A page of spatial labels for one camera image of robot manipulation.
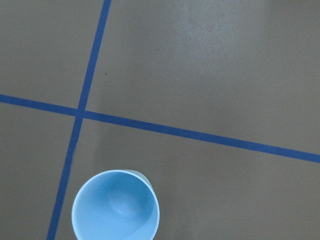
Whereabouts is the light blue cup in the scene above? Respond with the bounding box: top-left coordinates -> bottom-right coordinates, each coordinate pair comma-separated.
71,169 -> 160,240

